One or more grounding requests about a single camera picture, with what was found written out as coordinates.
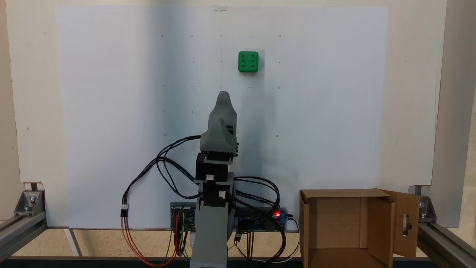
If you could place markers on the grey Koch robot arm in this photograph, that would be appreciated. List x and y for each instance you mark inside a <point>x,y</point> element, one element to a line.
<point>212,230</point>

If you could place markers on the clear tape strip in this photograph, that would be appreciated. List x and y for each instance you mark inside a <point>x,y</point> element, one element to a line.
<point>220,8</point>

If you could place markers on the blue circuit board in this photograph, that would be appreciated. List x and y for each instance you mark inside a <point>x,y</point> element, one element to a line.
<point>260,221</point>

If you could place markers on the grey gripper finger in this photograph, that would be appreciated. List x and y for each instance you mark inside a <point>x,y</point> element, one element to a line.
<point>219,143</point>
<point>224,106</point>

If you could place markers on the aluminium frame rail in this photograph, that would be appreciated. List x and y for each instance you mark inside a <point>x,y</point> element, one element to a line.
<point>446,245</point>
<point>18,230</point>

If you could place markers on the large white paper sheet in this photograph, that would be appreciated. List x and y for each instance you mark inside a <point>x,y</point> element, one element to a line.
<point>111,111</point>

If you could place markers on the metal corner bracket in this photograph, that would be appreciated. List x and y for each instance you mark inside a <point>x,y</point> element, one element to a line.
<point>28,203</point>
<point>424,208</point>

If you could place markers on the open cardboard box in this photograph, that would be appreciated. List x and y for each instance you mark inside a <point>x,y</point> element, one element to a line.
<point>334,230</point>

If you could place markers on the green dice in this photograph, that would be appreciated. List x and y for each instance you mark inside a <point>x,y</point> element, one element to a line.
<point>248,61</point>

